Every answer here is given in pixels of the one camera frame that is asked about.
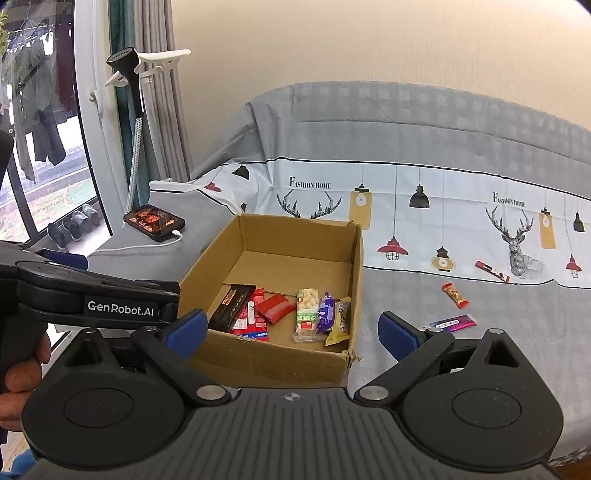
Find large red spicy snack packet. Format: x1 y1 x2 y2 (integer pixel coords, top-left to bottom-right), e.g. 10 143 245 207
231 288 269 342

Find thin red stick packet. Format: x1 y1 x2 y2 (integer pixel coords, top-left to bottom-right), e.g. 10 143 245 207
475 260 510 283

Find white window door frame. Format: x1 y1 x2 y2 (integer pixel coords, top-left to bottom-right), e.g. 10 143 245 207
73 0 127 233

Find purple pink snack packet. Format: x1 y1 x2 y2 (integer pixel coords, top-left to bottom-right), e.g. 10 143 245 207
426 314 477 333

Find grey curtain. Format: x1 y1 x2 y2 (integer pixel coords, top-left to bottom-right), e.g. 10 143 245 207
108 1 191 206

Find person's left hand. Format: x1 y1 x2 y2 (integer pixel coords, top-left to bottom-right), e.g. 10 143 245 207
0 334 51 432

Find white charging cable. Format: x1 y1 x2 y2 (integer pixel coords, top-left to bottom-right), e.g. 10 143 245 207
89 230 184 256

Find braided steamer hose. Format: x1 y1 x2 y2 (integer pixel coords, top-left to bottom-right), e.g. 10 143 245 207
124 115 144 216

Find grey patterned sofa cover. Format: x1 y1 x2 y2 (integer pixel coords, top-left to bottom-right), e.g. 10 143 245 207
90 82 590 463

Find black chocolate bar wrapper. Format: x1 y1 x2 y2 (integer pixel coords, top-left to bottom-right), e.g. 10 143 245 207
208 284 256 333

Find clear rice cracker packet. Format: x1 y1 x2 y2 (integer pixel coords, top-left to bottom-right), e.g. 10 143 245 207
293 288 325 343

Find dark shoes on floor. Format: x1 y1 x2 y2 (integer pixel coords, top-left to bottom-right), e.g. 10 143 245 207
46 203 101 251

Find black garment steamer head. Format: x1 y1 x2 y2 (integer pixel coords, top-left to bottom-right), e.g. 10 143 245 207
105 47 144 118

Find hanging dark clothes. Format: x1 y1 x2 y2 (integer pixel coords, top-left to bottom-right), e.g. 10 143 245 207
1 25 76 183

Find yellow snack bar wrapper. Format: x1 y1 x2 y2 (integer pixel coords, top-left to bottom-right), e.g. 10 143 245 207
325 297 351 347

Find brown cardboard box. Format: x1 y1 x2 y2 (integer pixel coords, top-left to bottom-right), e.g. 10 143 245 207
177 212 365 388

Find purple chocolate wrapper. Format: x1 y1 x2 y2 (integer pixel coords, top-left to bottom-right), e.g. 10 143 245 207
318 292 335 334

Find white steamer stand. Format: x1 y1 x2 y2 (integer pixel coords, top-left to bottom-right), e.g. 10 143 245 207
103 48 192 89

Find black smartphone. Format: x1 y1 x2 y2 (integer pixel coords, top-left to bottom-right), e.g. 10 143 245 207
123 204 185 243

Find small red orange candy bar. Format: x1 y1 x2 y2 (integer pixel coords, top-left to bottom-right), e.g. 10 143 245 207
442 282 469 309

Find small red square packet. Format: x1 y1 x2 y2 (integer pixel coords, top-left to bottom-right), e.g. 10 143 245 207
256 294 297 325

